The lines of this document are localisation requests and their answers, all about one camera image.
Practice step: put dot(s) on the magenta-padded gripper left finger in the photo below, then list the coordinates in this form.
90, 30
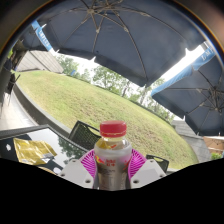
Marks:
76, 173

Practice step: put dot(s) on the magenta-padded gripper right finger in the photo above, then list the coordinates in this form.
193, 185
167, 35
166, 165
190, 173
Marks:
148, 172

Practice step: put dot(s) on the clear red-capped drink bottle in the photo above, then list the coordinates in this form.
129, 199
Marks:
112, 158

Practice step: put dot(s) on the yellow foil packet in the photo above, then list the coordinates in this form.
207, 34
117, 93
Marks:
33, 150

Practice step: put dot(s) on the grey stone building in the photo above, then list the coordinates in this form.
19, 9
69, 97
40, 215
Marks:
40, 61

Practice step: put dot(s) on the large navy patio umbrella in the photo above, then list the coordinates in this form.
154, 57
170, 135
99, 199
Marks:
126, 36

